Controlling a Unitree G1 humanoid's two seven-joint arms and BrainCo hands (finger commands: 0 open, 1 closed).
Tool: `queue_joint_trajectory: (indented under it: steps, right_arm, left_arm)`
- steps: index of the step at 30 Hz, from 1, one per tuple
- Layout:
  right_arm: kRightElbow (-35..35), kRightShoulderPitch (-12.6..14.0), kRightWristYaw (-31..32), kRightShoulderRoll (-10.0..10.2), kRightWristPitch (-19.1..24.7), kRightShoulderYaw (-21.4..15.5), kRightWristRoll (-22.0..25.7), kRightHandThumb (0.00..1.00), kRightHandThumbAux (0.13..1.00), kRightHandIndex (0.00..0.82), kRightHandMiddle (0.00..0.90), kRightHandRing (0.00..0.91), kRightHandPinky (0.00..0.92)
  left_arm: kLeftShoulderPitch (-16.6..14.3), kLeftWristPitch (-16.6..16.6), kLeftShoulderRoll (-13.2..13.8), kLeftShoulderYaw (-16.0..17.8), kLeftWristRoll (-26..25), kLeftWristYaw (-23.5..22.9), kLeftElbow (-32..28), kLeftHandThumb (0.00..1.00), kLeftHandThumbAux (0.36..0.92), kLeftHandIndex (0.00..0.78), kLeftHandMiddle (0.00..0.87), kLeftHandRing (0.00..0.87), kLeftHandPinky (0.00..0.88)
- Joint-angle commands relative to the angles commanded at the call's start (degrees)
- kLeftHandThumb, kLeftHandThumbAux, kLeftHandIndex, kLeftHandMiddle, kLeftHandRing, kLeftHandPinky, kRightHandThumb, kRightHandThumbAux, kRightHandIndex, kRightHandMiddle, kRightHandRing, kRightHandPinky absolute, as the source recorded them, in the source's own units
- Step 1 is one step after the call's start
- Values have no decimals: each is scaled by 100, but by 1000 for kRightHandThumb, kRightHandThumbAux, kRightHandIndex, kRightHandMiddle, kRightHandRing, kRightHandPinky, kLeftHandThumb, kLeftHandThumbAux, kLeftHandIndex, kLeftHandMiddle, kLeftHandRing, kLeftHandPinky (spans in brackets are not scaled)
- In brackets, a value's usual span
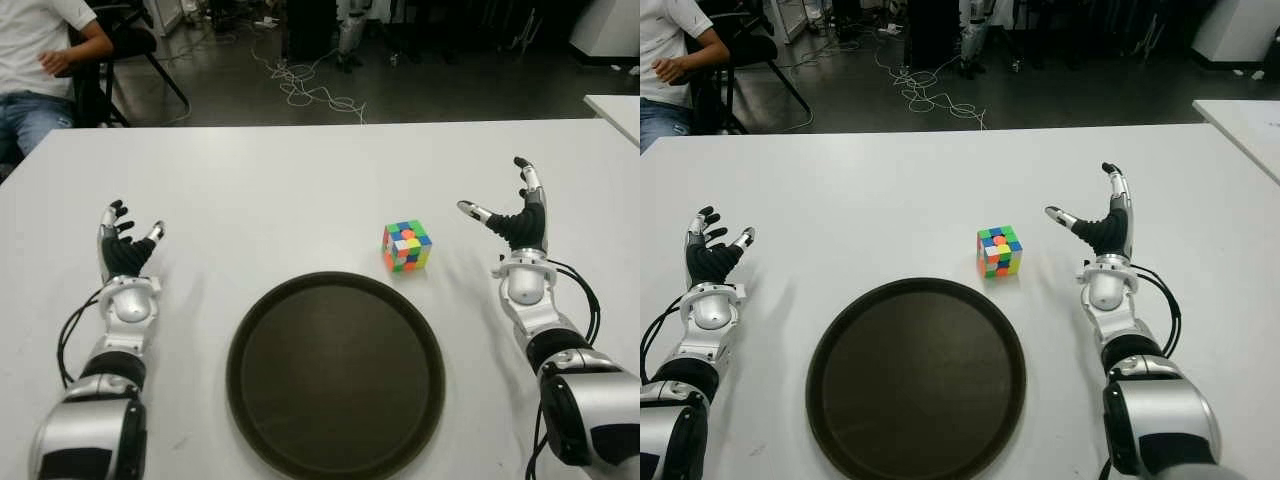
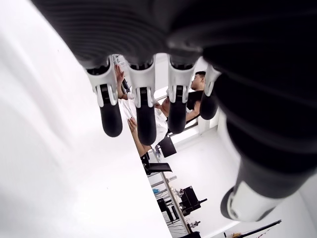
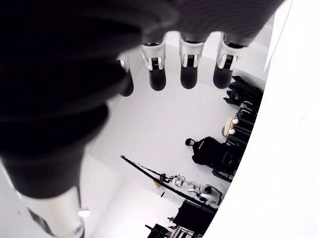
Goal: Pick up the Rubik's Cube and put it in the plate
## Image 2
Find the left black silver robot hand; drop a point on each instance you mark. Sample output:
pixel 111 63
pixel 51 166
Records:
pixel 223 49

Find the person in black t-shirt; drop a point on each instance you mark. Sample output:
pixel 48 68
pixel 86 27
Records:
pixel 195 99

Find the person in white shirt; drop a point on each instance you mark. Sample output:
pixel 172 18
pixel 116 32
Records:
pixel 161 124

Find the black computer monitor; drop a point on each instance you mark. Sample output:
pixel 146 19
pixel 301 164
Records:
pixel 168 147

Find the black boxy lab device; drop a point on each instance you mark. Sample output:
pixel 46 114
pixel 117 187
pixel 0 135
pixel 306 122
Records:
pixel 189 197

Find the black boxes under bench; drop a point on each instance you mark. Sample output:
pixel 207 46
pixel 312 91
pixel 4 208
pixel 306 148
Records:
pixel 163 205

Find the black tripod stand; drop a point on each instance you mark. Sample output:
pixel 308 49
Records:
pixel 270 224

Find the aluminium bench frame rail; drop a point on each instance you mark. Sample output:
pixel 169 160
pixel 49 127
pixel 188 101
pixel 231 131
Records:
pixel 173 198

